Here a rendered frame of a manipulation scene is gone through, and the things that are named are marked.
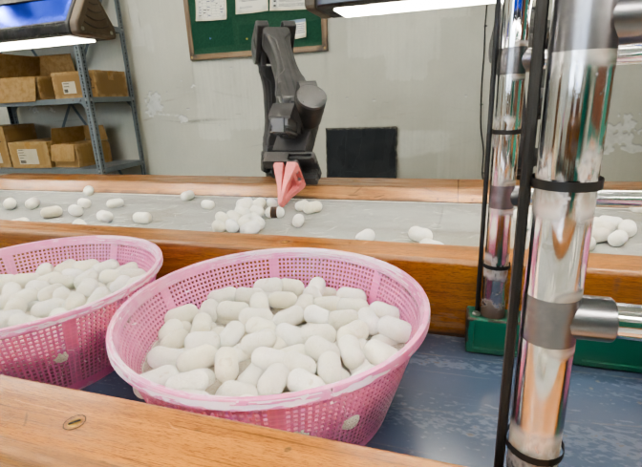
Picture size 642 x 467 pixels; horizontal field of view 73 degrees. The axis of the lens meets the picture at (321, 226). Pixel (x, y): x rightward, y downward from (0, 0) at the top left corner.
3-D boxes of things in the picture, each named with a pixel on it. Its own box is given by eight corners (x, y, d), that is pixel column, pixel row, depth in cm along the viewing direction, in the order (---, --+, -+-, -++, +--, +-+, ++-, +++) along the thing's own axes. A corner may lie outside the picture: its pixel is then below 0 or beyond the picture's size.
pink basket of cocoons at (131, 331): (172, 329, 52) (160, 255, 50) (389, 312, 54) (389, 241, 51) (63, 546, 27) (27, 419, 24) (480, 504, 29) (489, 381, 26)
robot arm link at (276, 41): (322, 101, 88) (290, 9, 102) (278, 103, 85) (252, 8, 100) (312, 142, 98) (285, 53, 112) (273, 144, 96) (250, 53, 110)
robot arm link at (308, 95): (339, 106, 79) (324, 60, 84) (294, 108, 77) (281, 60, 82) (327, 146, 89) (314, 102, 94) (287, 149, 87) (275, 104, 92)
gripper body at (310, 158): (312, 159, 78) (320, 129, 82) (261, 159, 81) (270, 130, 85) (320, 181, 83) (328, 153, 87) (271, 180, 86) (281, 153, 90)
